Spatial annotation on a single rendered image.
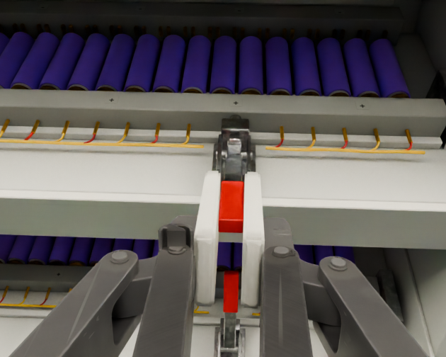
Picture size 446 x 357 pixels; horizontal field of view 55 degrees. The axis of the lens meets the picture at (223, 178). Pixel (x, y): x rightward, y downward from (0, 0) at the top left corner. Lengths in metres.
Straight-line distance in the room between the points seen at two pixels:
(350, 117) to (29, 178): 0.21
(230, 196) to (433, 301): 0.22
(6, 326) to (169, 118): 0.27
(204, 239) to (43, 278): 0.31
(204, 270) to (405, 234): 0.17
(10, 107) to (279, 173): 0.18
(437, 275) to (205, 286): 0.25
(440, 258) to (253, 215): 0.23
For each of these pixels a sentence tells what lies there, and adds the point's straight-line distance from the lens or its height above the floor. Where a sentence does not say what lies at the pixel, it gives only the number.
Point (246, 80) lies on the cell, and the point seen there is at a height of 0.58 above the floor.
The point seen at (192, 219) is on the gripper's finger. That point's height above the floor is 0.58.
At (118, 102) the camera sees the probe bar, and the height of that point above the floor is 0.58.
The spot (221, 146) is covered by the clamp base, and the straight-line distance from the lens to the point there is 0.26.
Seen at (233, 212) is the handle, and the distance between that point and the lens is 0.20.
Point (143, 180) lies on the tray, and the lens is 0.28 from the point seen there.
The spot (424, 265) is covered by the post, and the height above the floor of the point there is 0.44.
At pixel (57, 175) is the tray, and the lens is 0.29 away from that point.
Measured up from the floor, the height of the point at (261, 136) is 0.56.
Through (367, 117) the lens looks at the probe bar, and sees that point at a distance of 0.29.
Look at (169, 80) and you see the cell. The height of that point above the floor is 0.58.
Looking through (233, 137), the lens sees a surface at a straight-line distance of 0.25.
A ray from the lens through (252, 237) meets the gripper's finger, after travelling 0.15.
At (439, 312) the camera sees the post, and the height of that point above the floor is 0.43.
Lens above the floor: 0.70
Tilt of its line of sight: 34 degrees down
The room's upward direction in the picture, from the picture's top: straight up
